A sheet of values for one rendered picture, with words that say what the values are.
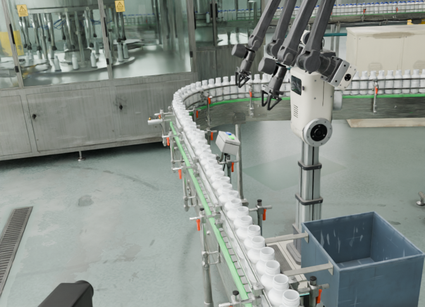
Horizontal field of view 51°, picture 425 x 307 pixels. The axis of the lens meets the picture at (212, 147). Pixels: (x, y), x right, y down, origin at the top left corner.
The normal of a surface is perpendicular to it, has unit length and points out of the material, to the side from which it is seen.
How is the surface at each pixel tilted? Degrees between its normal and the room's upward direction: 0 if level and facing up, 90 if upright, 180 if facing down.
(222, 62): 90
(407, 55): 90
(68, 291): 11
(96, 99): 90
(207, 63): 90
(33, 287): 0
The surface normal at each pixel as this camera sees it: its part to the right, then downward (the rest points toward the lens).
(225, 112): 0.38, 0.28
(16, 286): -0.05, -0.94
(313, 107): 0.22, 0.50
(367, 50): -0.11, 0.36
